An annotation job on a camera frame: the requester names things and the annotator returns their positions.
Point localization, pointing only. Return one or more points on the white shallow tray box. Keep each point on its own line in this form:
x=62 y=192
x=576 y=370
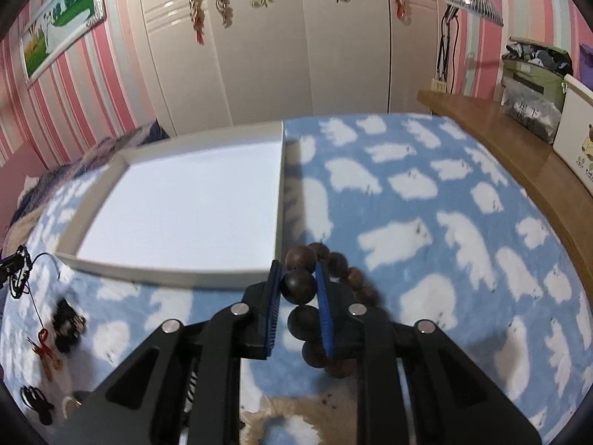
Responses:
x=202 y=210

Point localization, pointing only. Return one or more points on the white wall socket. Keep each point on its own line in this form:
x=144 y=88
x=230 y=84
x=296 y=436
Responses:
x=438 y=85

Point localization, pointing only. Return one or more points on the blue polar bear blanket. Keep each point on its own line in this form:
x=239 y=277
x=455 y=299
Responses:
x=436 y=224

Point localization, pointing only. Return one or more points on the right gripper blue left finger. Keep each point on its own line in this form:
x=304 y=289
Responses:
x=245 y=330

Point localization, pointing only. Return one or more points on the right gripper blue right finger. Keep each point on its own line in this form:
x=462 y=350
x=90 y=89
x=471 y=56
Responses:
x=350 y=330

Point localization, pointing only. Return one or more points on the framed landscape picture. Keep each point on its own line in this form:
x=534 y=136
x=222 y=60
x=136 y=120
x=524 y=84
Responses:
x=53 y=29

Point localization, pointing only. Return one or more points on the red cord gold clasp charm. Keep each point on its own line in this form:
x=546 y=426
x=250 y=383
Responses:
x=43 y=344

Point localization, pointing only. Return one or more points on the cream wardrobe with ornaments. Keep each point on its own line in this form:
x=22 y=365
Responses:
x=209 y=64

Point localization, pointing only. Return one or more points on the wooden headboard shelf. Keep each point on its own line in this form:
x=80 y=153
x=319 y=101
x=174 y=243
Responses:
x=549 y=182

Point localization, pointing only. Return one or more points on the silver plastic bag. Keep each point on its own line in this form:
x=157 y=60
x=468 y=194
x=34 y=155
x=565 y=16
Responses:
x=531 y=109

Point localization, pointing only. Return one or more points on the cream flower hair scrunchie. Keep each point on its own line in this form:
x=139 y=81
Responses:
x=299 y=415

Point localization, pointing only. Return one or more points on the purple patchwork quilt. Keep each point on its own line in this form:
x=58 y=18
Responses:
x=35 y=192

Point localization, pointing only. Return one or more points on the green storage box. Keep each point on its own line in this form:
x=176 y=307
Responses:
x=538 y=66

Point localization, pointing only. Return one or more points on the white bear picture box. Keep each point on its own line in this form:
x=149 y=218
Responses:
x=573 y=142

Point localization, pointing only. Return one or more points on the white caged desk lamp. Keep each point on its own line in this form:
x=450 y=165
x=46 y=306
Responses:
x=484 y=9

